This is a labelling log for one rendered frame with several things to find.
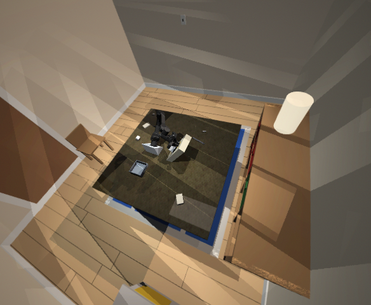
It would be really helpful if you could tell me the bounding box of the beige service panel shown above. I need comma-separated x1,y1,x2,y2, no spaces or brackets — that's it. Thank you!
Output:
166,134,192,162

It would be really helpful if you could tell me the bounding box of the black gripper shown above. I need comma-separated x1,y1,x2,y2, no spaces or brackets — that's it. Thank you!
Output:
165,135,180,149

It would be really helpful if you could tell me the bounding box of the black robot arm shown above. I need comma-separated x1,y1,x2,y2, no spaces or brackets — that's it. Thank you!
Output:
150,110,177,147

